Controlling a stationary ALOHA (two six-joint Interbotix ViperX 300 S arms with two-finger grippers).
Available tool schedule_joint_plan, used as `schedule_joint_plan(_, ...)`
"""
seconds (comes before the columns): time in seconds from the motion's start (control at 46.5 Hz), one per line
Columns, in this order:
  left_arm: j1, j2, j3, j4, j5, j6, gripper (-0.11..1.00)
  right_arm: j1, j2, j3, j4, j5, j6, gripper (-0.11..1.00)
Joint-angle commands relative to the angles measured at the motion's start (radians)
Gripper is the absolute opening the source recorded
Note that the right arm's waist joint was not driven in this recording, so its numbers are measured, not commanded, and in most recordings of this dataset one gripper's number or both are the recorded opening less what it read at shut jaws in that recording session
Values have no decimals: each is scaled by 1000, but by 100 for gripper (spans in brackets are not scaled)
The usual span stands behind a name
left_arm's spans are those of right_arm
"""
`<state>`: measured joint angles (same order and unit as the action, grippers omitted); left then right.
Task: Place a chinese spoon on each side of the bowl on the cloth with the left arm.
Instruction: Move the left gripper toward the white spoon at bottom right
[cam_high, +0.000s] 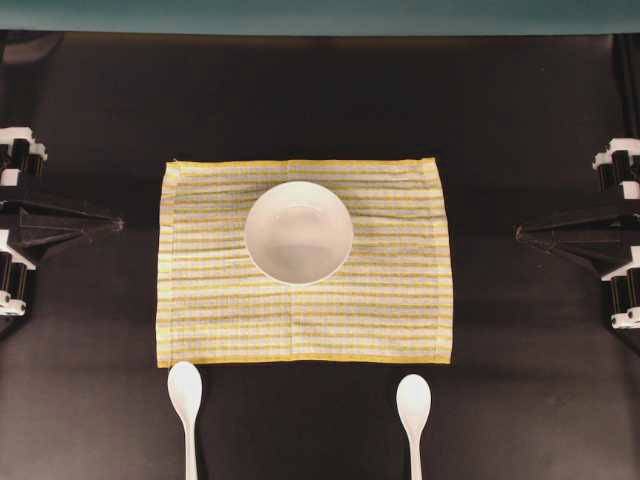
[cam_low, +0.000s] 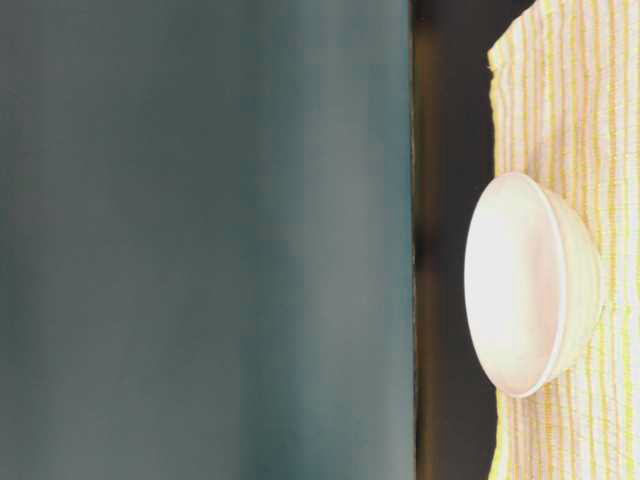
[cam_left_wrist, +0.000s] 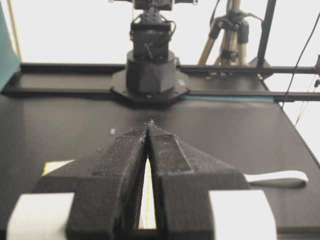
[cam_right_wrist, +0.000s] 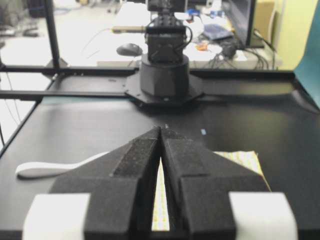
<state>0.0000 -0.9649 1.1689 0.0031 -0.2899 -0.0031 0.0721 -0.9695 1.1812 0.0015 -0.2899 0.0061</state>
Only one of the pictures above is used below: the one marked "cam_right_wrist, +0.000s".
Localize white chinese spoon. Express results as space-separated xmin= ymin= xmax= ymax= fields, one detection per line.
xmin=15 ymin=151 xmax=109 ymax=179

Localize teal backdrop board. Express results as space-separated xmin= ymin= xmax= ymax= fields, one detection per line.
xmin=294 ymin=16 xmax=320 ymax=113

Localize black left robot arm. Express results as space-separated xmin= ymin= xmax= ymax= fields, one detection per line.
xmin=124 ymin=0 xmax=204 ymax=107

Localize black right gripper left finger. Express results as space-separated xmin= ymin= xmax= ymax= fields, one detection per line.
xmin=22 ymin=127 xmax=160 ymax=240

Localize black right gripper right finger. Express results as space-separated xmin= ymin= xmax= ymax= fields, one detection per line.
xmin=161 ymin=129 xmax=298 ymax=240

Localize yellow striped cloth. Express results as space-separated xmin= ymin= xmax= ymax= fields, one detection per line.
xmin=151 ymin=151 xmax=271 ymax=232

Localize black metal frame post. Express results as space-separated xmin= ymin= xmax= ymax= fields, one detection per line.
xmin=44 ymin=0 xmax=61 ymax=70

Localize black computer mouse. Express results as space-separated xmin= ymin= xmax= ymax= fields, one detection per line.
xmin=116 ymin=43 xmax=143 ymax=57

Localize black computer monitor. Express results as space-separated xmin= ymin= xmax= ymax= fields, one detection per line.
xmin=221 ymin=0 xmax=264 ymax=48

